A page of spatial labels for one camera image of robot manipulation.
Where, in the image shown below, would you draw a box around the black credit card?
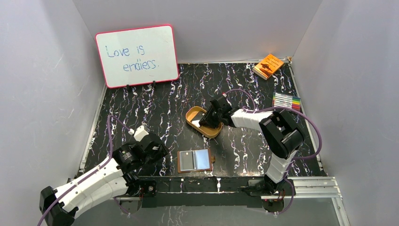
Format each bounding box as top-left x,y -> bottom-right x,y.
180,151 -> 194,171
190,112 -> 205,127

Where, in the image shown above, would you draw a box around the brown leather card holder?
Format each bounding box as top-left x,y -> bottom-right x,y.
177,149 -> 215,173

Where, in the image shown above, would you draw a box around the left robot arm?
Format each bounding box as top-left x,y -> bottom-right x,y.
38,131 -> 169,226

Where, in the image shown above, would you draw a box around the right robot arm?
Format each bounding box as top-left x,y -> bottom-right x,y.
194,96 -> 304,195

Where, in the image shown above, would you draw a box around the orange oval tray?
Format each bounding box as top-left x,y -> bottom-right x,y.
185,106 -> 223,138

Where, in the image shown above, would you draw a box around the coloured marker pen set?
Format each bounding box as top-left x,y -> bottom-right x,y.
272,92 -> 301,111

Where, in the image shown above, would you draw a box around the orange book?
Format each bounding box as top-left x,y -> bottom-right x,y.
252,54 -> 284,80

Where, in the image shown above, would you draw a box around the pink framed whiteboard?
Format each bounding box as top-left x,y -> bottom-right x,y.
95,24 -> 179,89

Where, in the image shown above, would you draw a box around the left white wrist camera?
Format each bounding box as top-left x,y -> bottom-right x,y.
128,125 -> 149,141

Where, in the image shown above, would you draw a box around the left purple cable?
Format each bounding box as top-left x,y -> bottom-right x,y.
37,114 -> 135,226

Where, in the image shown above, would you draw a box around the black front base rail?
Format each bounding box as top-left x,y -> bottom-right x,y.
140,176 -> 271,208

